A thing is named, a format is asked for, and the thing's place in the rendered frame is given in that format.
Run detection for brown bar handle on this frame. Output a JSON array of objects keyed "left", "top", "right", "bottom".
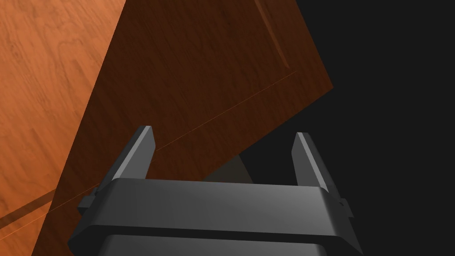
[{"left": 254, "top": 0, "right": 291, "bottom": 69}]

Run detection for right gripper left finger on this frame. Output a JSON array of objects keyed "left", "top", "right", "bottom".
[{"left": 101, "top": 125, "right": 156, "bottom": 186}]

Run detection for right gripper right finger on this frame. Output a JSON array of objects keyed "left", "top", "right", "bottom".
[{"left": 291, "top": 132, "right": 343, "bottom": 200}]

